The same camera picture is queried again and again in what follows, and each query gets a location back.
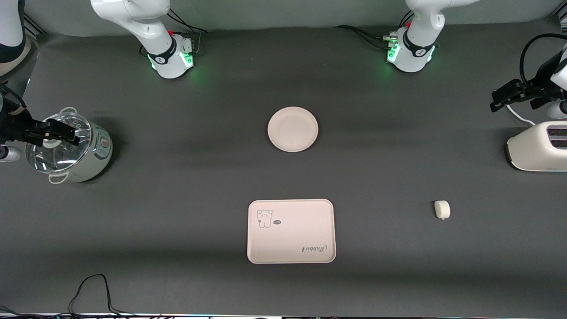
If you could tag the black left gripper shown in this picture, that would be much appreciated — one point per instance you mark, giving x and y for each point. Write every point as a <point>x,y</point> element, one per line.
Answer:
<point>531,91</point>

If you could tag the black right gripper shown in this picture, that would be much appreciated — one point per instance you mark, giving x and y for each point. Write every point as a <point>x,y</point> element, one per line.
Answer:
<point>17,125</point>

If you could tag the small white bun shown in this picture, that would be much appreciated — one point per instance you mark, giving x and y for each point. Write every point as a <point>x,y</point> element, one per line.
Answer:
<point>442,209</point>

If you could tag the round beige plate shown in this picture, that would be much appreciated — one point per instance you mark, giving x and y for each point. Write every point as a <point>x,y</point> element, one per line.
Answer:
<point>293,129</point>

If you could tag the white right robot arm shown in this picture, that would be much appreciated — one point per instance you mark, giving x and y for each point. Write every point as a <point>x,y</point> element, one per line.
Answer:
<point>141,22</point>

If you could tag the beige rabbit print tray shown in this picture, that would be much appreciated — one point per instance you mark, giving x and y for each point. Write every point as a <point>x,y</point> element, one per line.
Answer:
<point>291,237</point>

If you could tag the glass pot lid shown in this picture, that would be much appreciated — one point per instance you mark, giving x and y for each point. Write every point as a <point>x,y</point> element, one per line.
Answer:
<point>57,157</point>

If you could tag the green electric cooking pot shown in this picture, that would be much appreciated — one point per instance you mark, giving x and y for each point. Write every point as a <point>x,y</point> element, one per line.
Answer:
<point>98,153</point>

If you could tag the white toaster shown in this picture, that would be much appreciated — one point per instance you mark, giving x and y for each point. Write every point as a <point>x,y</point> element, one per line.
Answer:
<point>536,153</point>

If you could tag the beige round object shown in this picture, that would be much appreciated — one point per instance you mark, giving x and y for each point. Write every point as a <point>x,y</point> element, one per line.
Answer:
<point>13,70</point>

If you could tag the aluminium frame rail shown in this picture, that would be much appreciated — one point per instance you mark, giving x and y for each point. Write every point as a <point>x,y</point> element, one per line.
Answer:
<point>34,25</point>

